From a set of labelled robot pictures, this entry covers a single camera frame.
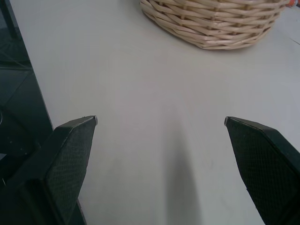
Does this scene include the woven wicker basket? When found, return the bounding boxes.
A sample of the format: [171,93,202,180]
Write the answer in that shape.
[140,0,291,50]

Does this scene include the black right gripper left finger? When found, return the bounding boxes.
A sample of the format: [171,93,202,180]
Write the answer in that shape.
[0,115,98,225]

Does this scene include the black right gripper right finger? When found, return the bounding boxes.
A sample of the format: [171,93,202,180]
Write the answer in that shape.
[224,116,300,225]

